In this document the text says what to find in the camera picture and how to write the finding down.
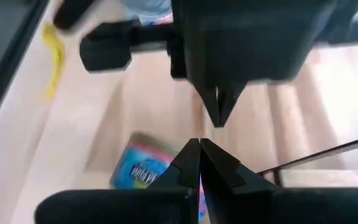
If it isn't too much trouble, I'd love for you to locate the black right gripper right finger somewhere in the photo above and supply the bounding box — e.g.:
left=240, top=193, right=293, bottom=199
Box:
left=200, top=138, right=279, bottom=190

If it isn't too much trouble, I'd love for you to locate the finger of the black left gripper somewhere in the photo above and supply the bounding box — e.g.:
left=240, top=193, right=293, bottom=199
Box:
left=196, top=82, right=220, bottom=128
left=218, top=81, right=247, bottom=128

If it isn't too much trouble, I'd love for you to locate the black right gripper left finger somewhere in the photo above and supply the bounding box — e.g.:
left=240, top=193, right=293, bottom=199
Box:
left=149, top=138, right=202, bottom=190

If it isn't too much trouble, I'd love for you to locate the red blue label tin can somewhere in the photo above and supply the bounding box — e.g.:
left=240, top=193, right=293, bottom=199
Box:
left=109, top=132, right=208, bottom=222

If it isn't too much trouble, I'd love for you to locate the yellow banana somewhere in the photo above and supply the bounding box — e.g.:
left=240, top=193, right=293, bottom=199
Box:
left=42, top=23, right=67, bottom=101

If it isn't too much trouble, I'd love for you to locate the wooden shelf black metal frame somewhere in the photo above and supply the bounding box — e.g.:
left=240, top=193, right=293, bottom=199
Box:
left=256, top=133, right=358, bottom=187

